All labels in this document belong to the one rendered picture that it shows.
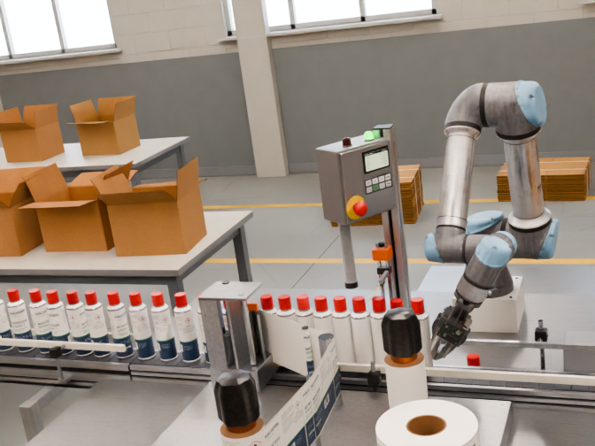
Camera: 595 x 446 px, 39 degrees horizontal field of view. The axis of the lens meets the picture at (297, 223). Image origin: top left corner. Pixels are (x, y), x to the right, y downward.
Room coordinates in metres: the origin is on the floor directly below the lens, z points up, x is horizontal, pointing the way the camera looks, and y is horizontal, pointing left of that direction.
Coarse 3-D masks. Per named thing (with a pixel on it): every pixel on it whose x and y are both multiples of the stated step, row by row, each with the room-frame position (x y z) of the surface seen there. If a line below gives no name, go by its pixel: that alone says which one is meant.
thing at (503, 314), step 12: (516, 276) 2.38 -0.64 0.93; (516, 288) 2.28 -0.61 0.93; (456, 300) 2.27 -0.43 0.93; (492, 300) 2.23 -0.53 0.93; (504, 300) 2.22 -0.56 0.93; (516, 300) 2.22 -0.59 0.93; (480, 312) 2.24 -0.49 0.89; (492, 312) 2.23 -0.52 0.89; (504, 312) 2.22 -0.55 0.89; (516, 312) 2.21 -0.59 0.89; (480, 324) 2.25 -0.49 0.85; (492, 324) 2.23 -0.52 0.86; (504, 324) 2.22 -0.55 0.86; (516, 324) 2.21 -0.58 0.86
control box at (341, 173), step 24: (336, 144) 2.09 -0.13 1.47; (360, 144) 2.05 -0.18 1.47; (384, 144) 2.08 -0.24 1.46; (336, 168) 2.01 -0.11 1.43; (360, 168) 2.03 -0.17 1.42; (384, 168) 2.07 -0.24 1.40; (336, 192) 2.02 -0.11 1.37; (360, 192) 2.03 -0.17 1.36; (384, 192) 2.07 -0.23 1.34; (336, 216) 2.03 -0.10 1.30
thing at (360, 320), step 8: (360, 296) 2.02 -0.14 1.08; (352, 304) 2.01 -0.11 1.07; (360, 304) 2.00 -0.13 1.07; (352, 312) 2.01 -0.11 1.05; (360, 312) 2.00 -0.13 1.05; (368, 312) 2.01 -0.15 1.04; (352, 320) 2.00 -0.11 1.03; (360, 320) 1.99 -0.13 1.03; (368, 320) 2.00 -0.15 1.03; (352, 328) 2.01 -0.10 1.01; (360, 328) 1.99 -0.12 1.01; (368, 328) 1.99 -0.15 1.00; (360, 336) 1.99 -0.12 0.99; (368, 336) 1.99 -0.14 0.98; (360, 344) 1.99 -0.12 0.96; (368, 344) 1.99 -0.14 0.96; (360, 352) 1.99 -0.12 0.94; (368, 352) 1.99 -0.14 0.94; (360, 360) 1.99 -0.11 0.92; (368, 360) 1.99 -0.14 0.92
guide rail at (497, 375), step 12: (360, 372) 1.97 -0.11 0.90; (384, 372) 1.95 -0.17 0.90; (432, 372) 1.90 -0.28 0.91; (444, 372) 1.89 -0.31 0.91; (456, 372) 1.87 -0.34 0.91; (468, 372) 1.86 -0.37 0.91; (480, 372) 1.85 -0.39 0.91; (492, 372) 1.84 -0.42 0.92; (504, 372) 1.84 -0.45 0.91; (576, 384) 1.76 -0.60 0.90; (588, 384) 1.75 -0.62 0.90
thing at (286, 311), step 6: (282, 300) 2.08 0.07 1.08; (288, 300) 2.08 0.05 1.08; (282, 306) 2.08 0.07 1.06; (288, 306) 2.08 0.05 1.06; (276, 312) 2.10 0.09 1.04; (282, 312) 2.08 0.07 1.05; (288, 312) 2.08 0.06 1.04; (294, 312) 2.08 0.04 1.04; (288, 318) 2.07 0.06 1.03; (294, 318) 2.08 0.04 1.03
